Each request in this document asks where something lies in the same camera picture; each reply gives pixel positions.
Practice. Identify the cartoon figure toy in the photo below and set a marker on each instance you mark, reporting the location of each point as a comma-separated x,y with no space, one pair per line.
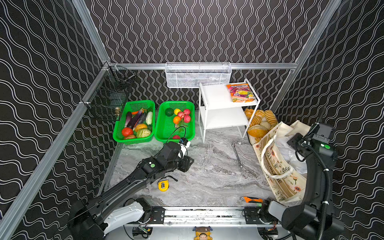
203,233

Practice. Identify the orange utility knife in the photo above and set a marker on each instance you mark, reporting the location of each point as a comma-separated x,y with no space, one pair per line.
251,200

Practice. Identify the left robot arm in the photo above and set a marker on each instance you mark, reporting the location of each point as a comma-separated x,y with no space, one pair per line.
88,218

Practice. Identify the purple eggplant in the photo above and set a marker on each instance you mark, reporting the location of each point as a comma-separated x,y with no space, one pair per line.
128,118

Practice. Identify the black wire basket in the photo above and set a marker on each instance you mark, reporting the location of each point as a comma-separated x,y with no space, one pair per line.
111,95

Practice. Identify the green basket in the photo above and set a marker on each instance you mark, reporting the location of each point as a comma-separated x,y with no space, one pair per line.
166,130
142,122

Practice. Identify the orange snack bag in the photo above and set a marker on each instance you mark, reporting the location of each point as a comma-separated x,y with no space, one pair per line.
241,93

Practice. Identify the orange fruit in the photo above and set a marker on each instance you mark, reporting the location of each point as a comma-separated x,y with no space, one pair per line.
177,120

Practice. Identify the white two-tier shelf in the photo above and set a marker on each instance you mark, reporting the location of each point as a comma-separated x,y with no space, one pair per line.
217,109

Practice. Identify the red apple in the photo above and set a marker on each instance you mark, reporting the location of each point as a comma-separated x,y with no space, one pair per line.
187,118

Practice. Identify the white bread tray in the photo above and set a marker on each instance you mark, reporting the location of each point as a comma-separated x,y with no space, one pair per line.
261,122

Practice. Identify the cream canvas tote bag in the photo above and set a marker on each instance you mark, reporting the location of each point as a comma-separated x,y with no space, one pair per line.
285,182

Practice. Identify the left green basket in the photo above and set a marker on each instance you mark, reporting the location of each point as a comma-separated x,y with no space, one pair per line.
142,122

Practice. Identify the white wire basket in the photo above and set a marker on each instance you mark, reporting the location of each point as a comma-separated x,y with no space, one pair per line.
192,75

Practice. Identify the red tomato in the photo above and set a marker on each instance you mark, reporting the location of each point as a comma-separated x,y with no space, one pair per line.
127,132

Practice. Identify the metal base rail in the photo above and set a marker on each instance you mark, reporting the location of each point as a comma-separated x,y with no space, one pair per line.
249,216

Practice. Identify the metal wrench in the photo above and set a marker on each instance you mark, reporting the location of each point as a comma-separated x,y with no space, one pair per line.
237,155

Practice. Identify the large round bread loaf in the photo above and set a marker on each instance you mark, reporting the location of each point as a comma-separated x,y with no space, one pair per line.
257,131

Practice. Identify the yellow tape measure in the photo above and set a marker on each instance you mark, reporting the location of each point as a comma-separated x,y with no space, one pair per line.
163,183

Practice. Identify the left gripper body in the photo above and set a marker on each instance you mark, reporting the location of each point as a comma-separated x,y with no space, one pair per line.
186,163

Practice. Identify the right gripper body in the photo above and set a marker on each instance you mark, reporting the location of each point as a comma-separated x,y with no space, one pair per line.
296,142

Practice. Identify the white plastic grocery bag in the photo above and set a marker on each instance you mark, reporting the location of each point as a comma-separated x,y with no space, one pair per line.
290,156

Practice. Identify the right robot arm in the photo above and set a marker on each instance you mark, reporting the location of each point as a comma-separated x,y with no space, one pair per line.
314,218

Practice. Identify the right green basket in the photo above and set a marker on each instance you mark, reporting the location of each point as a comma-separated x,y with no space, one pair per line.
166,130

